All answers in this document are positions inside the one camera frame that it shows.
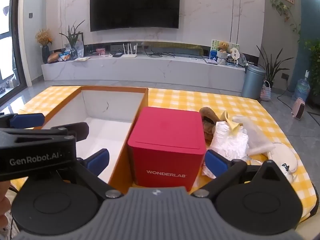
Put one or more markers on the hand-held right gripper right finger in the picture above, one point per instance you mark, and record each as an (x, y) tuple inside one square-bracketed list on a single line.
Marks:
[(216, 163)]

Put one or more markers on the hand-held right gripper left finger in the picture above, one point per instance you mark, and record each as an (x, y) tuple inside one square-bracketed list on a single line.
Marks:
[(98, 161)]

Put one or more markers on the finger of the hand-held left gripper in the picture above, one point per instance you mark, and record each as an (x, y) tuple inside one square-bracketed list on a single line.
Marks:
[(25, 120), (77, 130)]

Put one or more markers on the white crinkled plastic bag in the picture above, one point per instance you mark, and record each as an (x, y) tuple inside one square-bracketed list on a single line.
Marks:
[(225, 140)]

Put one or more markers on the brown plush toy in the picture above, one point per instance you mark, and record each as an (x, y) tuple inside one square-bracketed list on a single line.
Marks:
[(208, 127)]

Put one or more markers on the orange storage box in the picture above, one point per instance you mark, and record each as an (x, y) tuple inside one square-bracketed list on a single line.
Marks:
[(110, 110)]

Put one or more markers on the yellow cloth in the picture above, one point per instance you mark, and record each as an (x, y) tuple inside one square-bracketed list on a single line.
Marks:
[(233, 128)]

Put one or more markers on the white mesh bag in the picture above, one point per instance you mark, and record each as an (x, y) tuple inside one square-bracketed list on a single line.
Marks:
[(257, 135)]

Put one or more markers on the person's left hand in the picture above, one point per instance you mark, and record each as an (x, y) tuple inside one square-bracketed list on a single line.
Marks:
[(4, 205)]

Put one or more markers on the yellow checked tablecloth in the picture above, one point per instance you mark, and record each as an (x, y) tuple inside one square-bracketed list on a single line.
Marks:
[(187, 100)]

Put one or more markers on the dark vase with dried flowers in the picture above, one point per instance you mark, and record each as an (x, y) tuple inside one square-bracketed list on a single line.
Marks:
[(45, 52)]

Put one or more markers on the snack packets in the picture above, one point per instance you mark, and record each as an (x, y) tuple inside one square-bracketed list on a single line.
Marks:
[(65, 56)]

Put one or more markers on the glass vase with green plant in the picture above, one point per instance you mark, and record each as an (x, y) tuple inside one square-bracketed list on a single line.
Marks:
[(73, 51)]

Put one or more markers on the glass sliding door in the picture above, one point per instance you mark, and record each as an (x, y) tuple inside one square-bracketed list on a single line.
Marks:
[(7, 42)]

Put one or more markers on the pink box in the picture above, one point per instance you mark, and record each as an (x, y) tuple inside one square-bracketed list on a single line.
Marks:
[(101, 51)]

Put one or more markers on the black set-top box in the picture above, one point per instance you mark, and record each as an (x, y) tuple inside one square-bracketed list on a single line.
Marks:
[(117, 55)]

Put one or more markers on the pastel woven basket bag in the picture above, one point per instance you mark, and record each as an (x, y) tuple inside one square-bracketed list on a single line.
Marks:
[(265, 92)]

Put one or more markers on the white marble TV cabinet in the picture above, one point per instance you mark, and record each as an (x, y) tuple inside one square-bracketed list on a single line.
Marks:
[(140, 70)]

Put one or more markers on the grey-blue trash can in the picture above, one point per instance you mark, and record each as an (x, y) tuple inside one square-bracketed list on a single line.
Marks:
[(252, 82)]

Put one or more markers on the white router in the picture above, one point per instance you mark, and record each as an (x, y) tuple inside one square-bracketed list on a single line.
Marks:
[(128, 55)]

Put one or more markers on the pink space heater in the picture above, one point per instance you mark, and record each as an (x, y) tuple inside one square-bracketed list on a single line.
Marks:
[(298, 108)]

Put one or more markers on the flat book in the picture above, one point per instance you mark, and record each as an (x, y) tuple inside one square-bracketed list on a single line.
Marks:
[(210, 61)]

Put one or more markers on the long-leaf potted plant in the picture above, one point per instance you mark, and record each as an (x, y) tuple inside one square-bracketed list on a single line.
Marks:
[(271, 70)]

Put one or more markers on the white round hand fan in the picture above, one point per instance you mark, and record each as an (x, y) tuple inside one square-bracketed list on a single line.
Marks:
[(235, 53)]

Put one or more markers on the blue water bottle with pump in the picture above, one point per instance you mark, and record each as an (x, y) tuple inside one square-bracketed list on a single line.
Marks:
[(301, 88)]

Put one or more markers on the painted canvas board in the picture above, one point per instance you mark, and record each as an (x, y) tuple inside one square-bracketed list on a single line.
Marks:
[(213, 47)]

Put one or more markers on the teddy bear bouquet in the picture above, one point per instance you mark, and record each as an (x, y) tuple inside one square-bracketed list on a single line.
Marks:
[(223, 47)]

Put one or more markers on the black television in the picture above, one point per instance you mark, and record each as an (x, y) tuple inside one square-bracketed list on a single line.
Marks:
[(135, 5)]

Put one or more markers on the dark cabinet with plants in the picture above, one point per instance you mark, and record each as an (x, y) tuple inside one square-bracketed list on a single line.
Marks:
[(313, 62)]

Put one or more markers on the hanging vine plant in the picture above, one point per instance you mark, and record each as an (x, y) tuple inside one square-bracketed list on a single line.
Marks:
[(282, 8)]

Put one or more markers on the wall outlet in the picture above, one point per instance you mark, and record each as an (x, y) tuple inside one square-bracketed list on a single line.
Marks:
[(285, 75)]

